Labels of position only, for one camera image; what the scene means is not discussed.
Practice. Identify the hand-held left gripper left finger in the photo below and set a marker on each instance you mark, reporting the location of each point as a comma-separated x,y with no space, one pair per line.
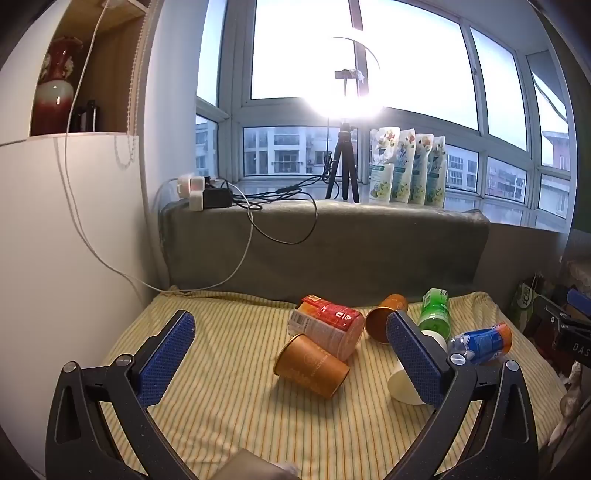
166,360

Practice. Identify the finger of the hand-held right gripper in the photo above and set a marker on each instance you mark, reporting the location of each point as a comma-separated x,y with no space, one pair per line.
561,314

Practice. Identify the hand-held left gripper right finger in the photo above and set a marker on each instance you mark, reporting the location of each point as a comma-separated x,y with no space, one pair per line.
415,364

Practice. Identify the orange paper cup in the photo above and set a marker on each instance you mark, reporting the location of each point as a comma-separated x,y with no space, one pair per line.
383,318
311,367

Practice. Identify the white paper cup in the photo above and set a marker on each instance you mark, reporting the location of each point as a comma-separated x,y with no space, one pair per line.
401,385

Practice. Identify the green bag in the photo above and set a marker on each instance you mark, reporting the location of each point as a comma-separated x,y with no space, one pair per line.
524,302

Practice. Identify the white cloth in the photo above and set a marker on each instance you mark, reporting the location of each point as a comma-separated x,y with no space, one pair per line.
572,392

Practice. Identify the green plastic bottle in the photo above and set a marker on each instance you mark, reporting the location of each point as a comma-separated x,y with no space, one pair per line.
435,311

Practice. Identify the blue label plastic bottle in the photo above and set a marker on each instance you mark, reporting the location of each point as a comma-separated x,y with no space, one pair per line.
482,344

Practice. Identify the yellow striped blanket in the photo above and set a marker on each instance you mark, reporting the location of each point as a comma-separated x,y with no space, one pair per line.
231,406

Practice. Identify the grey cushion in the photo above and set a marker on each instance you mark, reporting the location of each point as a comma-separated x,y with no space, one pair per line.
369,249

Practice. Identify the white cabinet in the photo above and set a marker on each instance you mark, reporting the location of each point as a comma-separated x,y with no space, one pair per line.
69,230

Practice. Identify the white charger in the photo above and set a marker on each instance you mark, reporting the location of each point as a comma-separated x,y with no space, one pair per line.
197,201

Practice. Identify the black power adapter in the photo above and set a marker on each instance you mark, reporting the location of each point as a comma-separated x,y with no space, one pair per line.
218,196

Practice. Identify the white plug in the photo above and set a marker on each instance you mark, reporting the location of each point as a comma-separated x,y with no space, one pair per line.
187,183

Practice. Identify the floral refill pouch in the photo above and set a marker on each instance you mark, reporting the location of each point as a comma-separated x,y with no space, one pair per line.
421,177
382,175
405,175
437,180

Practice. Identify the black tripod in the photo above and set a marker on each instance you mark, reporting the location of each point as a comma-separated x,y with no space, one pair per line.
344,152

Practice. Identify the small black object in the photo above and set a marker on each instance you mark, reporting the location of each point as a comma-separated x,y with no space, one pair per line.
88,115

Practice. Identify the red ceramic vase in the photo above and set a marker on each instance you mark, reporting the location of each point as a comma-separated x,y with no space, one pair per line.
55,99

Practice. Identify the window frame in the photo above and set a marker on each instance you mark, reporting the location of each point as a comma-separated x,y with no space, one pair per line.
240,69

